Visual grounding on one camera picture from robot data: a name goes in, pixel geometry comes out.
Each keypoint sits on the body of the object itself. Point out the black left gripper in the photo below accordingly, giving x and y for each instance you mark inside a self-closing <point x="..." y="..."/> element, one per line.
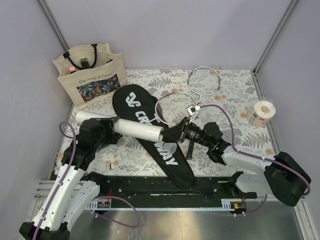
<point x="107" y="125"/>

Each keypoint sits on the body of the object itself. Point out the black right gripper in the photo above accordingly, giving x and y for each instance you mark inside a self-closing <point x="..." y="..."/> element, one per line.
<point x="172" y="133"/>

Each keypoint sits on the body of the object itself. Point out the white shuttlecock tube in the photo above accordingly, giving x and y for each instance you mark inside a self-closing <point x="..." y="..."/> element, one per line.
<point x="130" y="128"/>

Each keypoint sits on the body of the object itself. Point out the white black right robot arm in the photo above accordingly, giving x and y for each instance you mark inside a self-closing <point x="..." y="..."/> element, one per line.
<point x="280" y="176"/>

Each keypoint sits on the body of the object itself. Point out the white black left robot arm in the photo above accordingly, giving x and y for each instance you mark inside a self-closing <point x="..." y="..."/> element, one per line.
<point x="72" y="191"/>

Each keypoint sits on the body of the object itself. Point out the white racket near bag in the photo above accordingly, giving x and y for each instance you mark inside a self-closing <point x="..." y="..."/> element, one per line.
<point x="166" y="111"/>

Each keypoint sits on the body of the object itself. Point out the black Crossway racket bag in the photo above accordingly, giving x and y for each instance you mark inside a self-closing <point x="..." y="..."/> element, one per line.
<point x="174" y="166"/>

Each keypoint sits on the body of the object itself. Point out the beige floral tote bag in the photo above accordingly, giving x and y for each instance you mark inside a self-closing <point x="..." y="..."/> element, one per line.
<point x="87" y="86"/>

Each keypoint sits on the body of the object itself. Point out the white racket far right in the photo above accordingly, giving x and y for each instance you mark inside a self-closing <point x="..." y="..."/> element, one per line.
<point x="203" y="81"/>

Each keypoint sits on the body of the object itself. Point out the pink capped bottle in tote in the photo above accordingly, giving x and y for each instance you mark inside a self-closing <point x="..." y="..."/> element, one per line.
<point x="72" y="69"/>

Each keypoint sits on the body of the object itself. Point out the dark bottle in tote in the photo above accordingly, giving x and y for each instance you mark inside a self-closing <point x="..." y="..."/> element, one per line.
<point x="84" y="63"/>

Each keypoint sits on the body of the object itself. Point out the wrapped toilet paper roll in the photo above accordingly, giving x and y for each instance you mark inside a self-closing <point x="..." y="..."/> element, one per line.
<point x="261" y="113"/>

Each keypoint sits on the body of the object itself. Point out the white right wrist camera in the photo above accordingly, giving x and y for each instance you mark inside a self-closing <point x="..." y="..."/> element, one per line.
<point x="193" y="110"/>

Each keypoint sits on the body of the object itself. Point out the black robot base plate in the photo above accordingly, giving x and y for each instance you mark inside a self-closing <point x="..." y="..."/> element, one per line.
<point x="103" y="179"/>

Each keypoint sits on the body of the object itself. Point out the aluminium frame rail front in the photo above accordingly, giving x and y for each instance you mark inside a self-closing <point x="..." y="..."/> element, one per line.
<point x="159" y="194"/>

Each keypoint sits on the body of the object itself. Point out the aluminium frame post left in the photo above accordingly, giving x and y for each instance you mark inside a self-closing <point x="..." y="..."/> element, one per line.
<point x="53" y="24"/>

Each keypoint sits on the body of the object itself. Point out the aluminium frame post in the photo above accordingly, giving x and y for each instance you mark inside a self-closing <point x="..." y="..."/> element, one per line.
<point x="53" y="24"/>
<point x="275" y="35"/>

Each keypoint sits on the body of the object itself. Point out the aluminium frame post right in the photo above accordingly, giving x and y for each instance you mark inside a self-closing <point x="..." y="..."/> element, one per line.
<point x="275" y="35"/>

